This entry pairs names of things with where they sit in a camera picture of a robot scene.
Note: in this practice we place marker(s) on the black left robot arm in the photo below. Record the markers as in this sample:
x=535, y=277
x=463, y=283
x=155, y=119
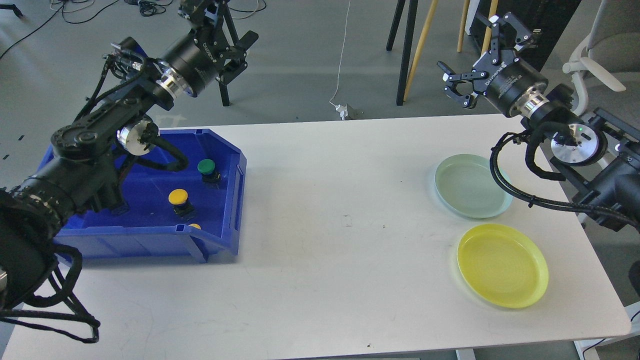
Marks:
x=92, y=158

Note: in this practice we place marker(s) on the blue plastic bin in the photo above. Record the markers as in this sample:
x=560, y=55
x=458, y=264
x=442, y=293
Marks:
x=150, y=227

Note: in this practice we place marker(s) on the yellow plate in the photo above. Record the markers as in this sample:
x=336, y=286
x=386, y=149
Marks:
x=502, y=265

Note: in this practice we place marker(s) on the white office chair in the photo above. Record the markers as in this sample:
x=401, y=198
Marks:
x=604, y=67

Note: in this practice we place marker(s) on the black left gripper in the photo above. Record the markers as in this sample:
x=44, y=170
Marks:
x=200, y=57

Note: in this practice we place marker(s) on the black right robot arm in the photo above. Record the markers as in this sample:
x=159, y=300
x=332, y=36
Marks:
x=599, y=157

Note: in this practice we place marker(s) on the yellow push button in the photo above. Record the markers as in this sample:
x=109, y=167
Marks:
x=179, y=200

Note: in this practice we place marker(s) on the light green plate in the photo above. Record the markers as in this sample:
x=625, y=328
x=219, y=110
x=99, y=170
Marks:
x=465, y=184

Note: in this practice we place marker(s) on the green push button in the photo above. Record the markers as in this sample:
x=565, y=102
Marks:
x=210, y=176

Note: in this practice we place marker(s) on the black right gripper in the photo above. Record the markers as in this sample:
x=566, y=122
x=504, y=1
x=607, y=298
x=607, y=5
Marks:
x=500, y=74

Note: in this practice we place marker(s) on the wooden stool legs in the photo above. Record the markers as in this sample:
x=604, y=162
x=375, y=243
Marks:
x=437, y=30

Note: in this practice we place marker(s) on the black stool legs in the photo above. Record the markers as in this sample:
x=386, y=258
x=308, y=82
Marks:
x=412, y=11

